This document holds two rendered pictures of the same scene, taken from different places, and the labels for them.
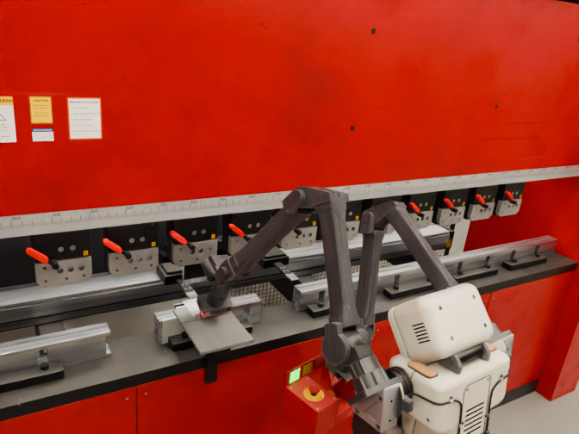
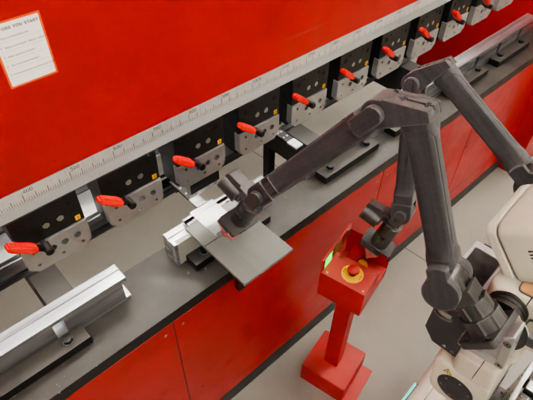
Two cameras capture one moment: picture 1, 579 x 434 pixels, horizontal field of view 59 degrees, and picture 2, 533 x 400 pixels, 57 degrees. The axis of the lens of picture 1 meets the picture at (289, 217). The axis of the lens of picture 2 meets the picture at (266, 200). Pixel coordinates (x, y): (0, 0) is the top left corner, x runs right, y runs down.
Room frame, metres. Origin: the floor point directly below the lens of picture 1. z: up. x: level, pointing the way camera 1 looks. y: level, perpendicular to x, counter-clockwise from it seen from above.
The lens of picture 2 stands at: (0.55, 0.32, 2.07)
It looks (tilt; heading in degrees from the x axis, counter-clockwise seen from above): 45 degrees down; 349
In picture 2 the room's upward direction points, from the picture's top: 1 degrees clockwise
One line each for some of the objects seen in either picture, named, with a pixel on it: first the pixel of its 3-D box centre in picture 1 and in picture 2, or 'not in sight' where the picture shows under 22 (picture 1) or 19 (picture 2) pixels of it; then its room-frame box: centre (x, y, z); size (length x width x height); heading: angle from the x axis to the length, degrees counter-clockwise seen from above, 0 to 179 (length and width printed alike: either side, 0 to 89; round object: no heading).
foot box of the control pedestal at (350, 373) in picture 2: not in sight; (337, 368); (1.45, -0.19, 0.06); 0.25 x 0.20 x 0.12; 45
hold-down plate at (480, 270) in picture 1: (473, 274); (465, 82); (2.28, -0.92, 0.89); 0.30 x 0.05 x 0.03; 122
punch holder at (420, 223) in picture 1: (414, 207); (417, 28); (2.10, -0.53, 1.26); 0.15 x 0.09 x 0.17; 122
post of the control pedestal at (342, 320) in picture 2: not in sight; (341, 325); (1.47, -0.17, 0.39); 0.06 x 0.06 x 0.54; 45
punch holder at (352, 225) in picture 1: (338, 217); (343, 67); (1.89, -0.19, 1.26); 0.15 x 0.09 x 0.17; 122
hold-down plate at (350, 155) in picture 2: (339, 305); (347, 159); (1.86, -0.25, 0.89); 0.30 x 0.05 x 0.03; 122
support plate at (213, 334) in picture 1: (212, 325); (238, 239); (1.46, 0.22, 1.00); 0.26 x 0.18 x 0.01; 32
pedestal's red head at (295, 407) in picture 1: (320, 393); (354, 268); (1.47, -0.17, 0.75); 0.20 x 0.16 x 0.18; 135
